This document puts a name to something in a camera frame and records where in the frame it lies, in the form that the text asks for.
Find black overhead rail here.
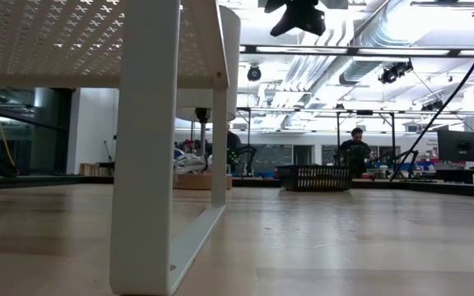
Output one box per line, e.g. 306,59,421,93
239,43,474,58

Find black computer monitor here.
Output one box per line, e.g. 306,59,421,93
437,129,474,163

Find black plastic slotted basket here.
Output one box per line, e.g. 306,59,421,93
276,164,356,192

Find person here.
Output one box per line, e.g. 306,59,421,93
226,123,243,173
335,127,378,178

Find yellow extension cord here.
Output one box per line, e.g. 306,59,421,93
0,86,20,176

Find black aluminium table frame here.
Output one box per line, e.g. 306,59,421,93
0,174,474,201

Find white perforated metal shelf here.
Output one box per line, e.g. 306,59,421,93
0,0,242,296

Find wooden crates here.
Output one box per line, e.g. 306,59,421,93
79,162,114,178

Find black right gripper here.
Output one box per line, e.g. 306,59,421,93
263,0,328,37

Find round black camera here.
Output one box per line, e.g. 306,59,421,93
246,64,263,82

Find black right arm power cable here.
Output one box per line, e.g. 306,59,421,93
388,16,474,183

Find black ceiling spotlight cluster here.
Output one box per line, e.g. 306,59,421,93
378,59,414,86

